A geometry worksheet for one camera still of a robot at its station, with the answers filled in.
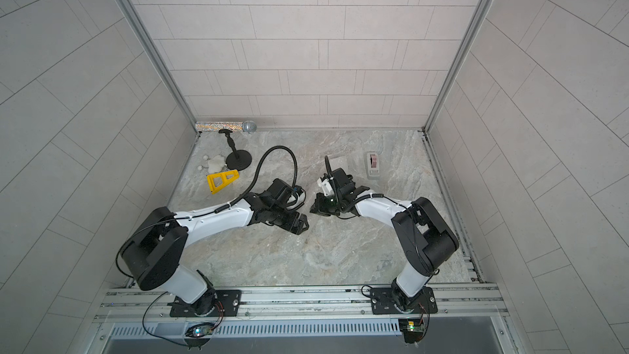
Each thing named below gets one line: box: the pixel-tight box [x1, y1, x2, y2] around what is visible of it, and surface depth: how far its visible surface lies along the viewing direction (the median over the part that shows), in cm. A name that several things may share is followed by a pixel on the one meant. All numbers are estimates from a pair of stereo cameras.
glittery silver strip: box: [194, 121, 244, 132], surface depth 90 cm
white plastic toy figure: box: [196, 154, 227, 173], surface depth 102 cm
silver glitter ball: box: [241, 120, 258, 134], surface depth 90 cm
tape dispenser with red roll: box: [366, 151, 381, 177], surface depth 102 cm
